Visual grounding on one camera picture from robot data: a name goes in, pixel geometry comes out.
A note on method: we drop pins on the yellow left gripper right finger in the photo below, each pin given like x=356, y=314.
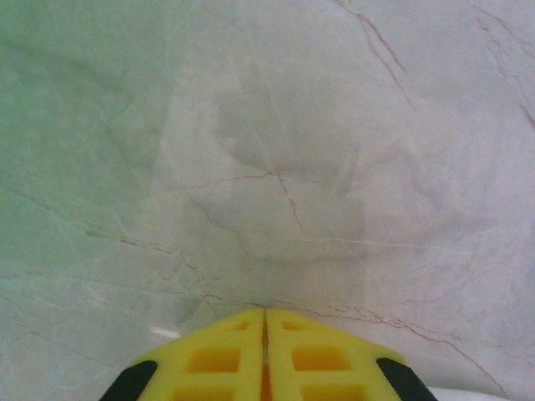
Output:
x=326, y=363

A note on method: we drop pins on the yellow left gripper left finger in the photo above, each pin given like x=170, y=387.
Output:
x=200, y=363

